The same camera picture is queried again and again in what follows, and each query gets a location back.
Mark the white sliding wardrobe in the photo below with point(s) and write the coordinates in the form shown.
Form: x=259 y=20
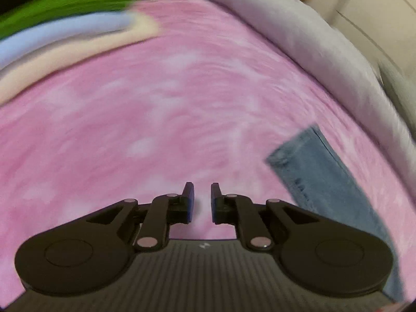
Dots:
x=373 y=9

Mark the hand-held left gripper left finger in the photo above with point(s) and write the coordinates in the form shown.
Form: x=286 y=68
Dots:
x=190 y=203

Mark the cream folded garment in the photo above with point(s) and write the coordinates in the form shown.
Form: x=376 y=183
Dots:
x=74 y=57

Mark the blue jeans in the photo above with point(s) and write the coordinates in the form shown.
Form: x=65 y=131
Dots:
x=320 y=182

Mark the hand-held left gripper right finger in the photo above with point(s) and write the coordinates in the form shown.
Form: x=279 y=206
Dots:
x=214 y=203

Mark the grey striped duvet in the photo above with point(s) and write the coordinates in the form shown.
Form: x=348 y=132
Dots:
x=302 y=29

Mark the green folded garment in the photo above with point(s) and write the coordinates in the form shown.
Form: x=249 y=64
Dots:
x=71 y=5

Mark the pink floral blanket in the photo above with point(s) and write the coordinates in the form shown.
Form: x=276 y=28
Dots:
x=146 y=104

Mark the light blue folded garment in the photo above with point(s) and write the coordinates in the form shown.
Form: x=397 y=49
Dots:
x=61 y=34

